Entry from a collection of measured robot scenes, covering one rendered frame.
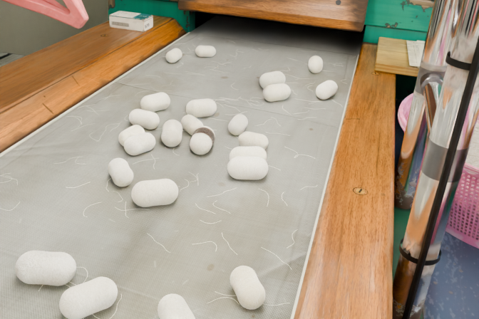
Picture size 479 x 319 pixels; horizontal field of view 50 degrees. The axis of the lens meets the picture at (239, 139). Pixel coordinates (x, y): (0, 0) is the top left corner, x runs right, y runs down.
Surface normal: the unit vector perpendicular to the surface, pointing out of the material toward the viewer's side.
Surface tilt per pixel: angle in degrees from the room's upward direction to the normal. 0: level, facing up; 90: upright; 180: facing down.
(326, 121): 0
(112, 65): 45
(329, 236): 0
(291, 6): 66
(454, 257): 0
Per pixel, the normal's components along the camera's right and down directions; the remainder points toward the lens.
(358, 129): 0.06, -0.90
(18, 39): -0.21, 0.42
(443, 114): -0.87, 0.17
